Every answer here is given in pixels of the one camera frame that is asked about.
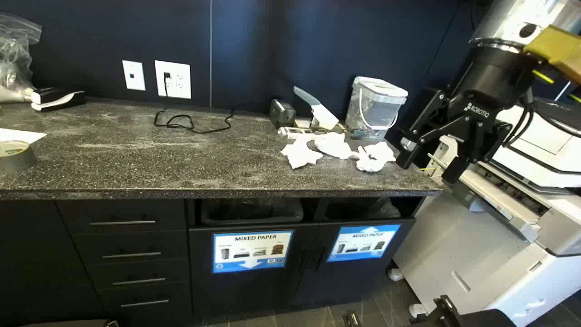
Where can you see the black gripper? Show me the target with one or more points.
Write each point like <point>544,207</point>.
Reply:
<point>484,91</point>

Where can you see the clear plastic lidded container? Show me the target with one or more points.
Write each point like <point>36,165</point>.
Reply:
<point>375,111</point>

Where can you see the large white office printer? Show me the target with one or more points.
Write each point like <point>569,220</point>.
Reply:
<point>484,254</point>

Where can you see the blue mixed paper sign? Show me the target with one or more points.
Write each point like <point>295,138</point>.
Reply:
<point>364,243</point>
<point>252,251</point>

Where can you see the black stand base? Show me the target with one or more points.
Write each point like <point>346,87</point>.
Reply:
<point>448,314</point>

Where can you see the white double outlet plate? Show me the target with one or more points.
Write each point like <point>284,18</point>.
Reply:
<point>175,82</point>

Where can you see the flat white paper sheet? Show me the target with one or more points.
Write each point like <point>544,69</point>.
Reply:
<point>21,134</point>

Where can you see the clear crumpled plastic bag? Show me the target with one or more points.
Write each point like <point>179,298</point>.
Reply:
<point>16,60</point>

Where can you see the yellow wrist camera mount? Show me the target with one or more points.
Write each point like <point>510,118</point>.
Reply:
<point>560,51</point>

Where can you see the white single wall plate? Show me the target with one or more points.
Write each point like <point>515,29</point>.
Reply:
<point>134,74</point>

